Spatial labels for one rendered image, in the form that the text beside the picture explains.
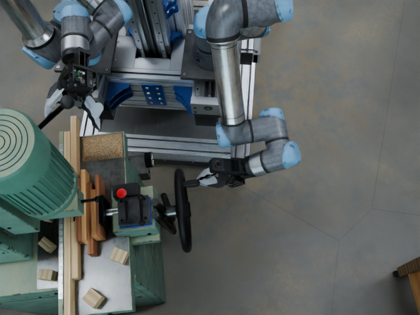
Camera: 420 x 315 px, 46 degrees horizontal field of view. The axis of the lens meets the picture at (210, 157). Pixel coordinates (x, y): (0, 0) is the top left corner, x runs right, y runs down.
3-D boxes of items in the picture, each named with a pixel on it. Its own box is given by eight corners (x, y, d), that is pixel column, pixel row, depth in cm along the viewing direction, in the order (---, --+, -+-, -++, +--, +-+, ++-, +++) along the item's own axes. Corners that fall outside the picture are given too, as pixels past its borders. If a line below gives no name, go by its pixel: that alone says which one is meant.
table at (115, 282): (165, 309, 157) (163, 307, 151) (69, 320, 157) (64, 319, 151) (153, 134, 179) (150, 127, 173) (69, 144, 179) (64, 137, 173)
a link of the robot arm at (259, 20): (222, 11, 183) (238, -21, 129) (262, 4, 183) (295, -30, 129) (227, 44, 184) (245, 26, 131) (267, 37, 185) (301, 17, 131)
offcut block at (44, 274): (44, 270, 167) (39, 269, 163) (57, 272, 166) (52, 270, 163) (41, 280, 166) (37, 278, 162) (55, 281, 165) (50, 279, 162)
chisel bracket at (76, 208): (85, 217, 154) (78, 209, 146) (40, 222, 154) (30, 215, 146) (85, 194, 156) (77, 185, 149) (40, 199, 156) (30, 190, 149)
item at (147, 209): (152, 225, 155) (149, 220, 149) (117, 229, 155) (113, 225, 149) (149, 185, 159) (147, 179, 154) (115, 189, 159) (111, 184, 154)
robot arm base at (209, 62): (194, 36, 196) (192, 20, 187) (232, 38, 195) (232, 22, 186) (190, 69, 190) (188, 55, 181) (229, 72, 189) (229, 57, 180)
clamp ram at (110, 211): (129, 227, 160) (123, 220, 152) (105, 230, 160) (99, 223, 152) (127, 200, 163) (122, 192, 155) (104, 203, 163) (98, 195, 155)
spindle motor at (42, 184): (79, 214, 132) (36, 177, 103) (12, 222, 132) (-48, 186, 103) (78, 154, 139) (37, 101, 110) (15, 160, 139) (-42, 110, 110)
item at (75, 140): (81, 279, 155) (77, 277, 152) (75, 280, 155) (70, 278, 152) (79, 120, 175) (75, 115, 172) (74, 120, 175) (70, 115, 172)
